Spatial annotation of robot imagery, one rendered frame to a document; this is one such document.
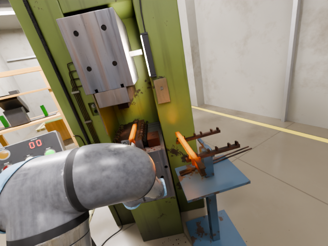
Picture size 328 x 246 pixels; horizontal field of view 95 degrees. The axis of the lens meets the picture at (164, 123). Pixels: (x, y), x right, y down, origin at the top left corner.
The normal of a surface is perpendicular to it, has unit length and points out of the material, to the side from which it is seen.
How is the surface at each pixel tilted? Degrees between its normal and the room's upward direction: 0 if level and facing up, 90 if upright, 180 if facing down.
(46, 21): 90
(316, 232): 0
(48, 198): 73
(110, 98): 90
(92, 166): 47
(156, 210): 90
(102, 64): 90
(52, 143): 60
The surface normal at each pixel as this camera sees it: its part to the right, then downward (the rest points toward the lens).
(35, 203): 0.15, -0.14
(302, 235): -0.20, -0.91
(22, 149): 0.33, -0.25
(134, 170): 0.73, -0.22
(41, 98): 0.47, 0.25
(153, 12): 0.08, 0.36
